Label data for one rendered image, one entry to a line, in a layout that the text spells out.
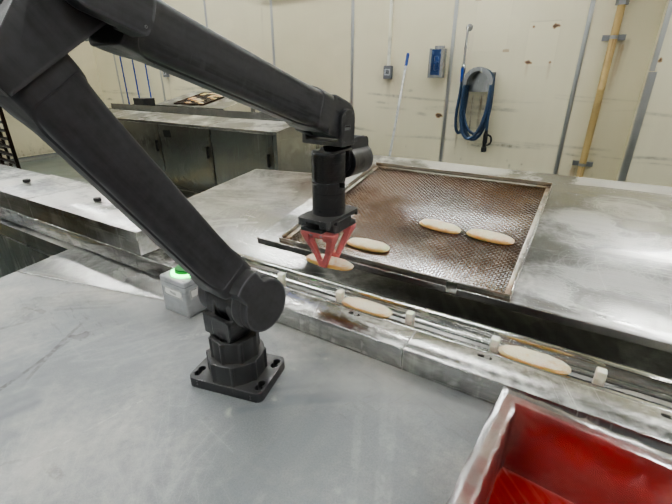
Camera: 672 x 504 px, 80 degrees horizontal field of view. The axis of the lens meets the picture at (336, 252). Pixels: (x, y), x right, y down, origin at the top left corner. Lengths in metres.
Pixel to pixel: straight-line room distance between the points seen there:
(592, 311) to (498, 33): 3.77
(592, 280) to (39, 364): 0.94
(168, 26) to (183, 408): 0.47
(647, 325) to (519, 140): 3.65
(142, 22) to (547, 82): 4.03
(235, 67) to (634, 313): 0.69
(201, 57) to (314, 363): 0.45
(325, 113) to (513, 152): 3.82
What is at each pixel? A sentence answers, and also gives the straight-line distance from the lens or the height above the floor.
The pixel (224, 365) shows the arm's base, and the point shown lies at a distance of 0.61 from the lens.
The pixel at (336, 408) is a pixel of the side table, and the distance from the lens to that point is 0.60.
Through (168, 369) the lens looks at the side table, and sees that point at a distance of 0.71.
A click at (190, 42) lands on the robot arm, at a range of 0.47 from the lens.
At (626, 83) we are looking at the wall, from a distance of 4.27.
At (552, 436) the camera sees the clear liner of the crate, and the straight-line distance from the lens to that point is 0.51.
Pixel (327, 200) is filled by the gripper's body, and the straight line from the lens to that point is 0.67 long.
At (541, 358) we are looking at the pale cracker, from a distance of 0.68.
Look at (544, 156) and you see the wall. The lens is 4.34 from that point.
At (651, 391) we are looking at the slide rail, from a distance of 0.72.
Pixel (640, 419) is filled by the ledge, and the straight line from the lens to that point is 0.64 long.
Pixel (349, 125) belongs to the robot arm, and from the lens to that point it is 0.66.
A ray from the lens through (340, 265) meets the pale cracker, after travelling 0.72.
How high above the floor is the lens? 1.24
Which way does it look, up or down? 24 degrees down
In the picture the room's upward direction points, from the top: straight up
